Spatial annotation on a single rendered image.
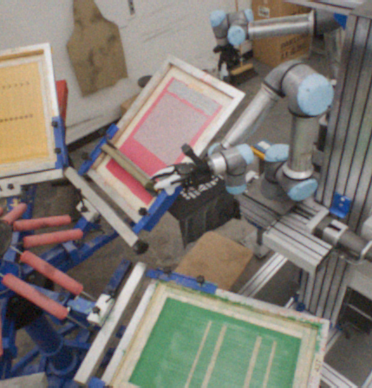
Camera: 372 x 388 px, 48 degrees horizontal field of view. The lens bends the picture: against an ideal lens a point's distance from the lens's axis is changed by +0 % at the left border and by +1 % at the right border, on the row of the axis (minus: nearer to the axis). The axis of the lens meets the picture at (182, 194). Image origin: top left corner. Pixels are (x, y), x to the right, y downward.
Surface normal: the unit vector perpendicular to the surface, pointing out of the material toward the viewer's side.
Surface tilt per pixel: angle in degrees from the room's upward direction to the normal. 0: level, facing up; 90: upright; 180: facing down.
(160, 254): 0
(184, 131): 32
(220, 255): 0
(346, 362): 0
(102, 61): 90
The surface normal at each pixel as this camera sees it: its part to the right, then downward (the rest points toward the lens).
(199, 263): -0.11, -0.70
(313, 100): 0.35, 0.54
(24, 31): 0.61, 0.51
